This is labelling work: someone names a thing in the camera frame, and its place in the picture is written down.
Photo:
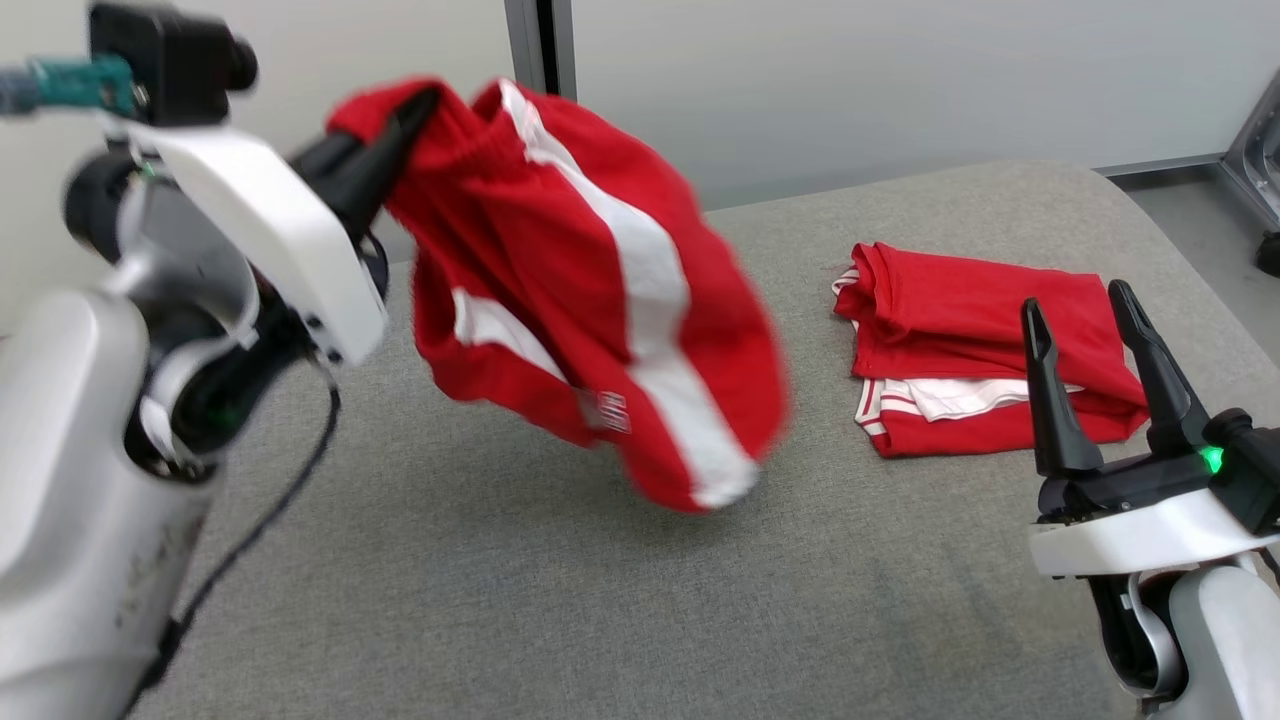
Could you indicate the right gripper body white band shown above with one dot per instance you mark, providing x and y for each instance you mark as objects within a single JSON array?
[{"x": 1130, "y": 520}]

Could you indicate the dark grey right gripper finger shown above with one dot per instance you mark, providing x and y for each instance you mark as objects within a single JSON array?
[
  {"x": 1058, "y": 420},
  {"x": 1165, "y": 395}
]

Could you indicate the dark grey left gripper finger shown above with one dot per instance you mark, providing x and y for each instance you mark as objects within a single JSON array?
[
  {"x": 365, "y": 140},
  {"x": 365, "y": 195}
]

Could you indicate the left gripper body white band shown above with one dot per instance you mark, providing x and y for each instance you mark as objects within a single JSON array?
[{"x": 280, "y": 240}]

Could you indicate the red basketball jersey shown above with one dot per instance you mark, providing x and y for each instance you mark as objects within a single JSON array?
[{"x": 960, "y": 310}]

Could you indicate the red shorts with white stripes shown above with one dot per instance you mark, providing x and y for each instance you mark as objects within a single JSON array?
[{"x": 560, "y": 250}]

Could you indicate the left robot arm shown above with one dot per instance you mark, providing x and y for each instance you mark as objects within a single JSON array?
[{"x": 70, "y": 480}]

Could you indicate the small black floor object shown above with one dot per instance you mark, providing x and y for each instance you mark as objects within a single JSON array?
[{"x": 1270, "y": 255}]

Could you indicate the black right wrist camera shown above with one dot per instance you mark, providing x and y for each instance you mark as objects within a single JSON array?
[{"x": 1255, "y": 470}]

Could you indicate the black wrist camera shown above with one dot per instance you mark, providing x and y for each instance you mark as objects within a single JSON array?
[
  {"x": 170, "y": 60},
  {"x": 1255, "y": 470}
]

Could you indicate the grey partition post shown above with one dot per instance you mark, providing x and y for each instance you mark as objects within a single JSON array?
[{"x": 540, "y": 45}]

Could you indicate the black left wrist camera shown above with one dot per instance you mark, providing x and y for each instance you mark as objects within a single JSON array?
[{"x": 170, "y": 60}]

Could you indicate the silver metal frame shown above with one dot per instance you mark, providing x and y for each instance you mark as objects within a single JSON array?
[{"x": 1258, "y": 150}]

